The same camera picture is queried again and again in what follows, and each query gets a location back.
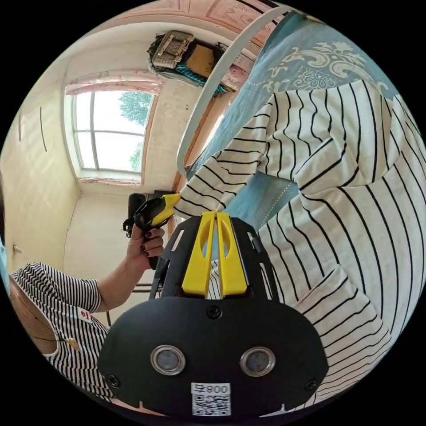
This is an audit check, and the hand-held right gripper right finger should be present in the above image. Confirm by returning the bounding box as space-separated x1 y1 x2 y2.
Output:
217 212 248 298

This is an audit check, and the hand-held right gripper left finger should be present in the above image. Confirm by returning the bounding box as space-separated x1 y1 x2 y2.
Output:
181 211 216 296

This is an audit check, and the white striped shirt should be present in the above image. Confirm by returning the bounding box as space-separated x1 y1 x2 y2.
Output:
173 79 426 414

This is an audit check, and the person's left forearm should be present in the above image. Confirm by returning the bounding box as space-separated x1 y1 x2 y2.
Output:
95 256 149 314

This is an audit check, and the person's left hand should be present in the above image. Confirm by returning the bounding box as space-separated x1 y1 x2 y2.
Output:
127 226 166 271

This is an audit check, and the window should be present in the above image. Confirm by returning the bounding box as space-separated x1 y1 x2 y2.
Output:
65 90 157 174

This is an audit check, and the person's body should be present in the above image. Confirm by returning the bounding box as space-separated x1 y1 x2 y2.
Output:
8 261 116 402

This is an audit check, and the wooden cupboard with bags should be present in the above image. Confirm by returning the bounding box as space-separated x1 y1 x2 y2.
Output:
146 30 254 100

